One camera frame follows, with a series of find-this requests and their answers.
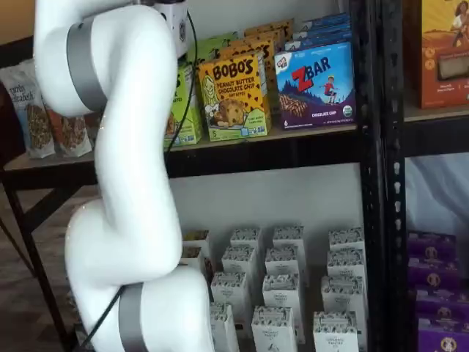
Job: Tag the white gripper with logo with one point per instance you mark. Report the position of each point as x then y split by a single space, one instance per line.
180 29

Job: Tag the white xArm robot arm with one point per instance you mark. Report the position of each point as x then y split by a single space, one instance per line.
128 146

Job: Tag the green Bobo's apple pie box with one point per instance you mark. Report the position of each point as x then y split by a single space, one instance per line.
193 128
212 47

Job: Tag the yellow Bobo's peanut butter box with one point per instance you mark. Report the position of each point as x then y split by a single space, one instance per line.
267 36
271 25
238 102
256 47

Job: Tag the blue Zbar chocolate chip box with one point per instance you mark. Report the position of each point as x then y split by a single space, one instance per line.
322 31
318 40
315 91
326 20

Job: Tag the black metal shelf rack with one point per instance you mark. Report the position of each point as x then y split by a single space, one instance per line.
394 183
256 155

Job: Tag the wooden shelf board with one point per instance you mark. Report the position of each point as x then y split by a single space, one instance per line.
36 163
412 113

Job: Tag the small colourful snack box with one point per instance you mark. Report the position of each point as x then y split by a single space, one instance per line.
192 258
196 237

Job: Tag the large orange snack box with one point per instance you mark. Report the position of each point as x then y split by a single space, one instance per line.
439 91

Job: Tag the purple snack box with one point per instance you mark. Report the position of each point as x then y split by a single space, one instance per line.
443 339
432 245
432 275
441 308

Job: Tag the orange Purely Elizabeth granola bag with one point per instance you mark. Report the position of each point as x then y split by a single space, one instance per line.
69 135

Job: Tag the blue Purely Elizabeth granola bag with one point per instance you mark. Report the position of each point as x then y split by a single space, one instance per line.
29 121

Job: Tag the white patterned carton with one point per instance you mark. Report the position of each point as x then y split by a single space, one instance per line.
238 262
335 333
280 293
245 238
283 260
346 264
342 297
225 330
272 330
288 236
346 240
229 293

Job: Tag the white sheet backdrop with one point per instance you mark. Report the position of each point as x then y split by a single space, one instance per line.
432 190

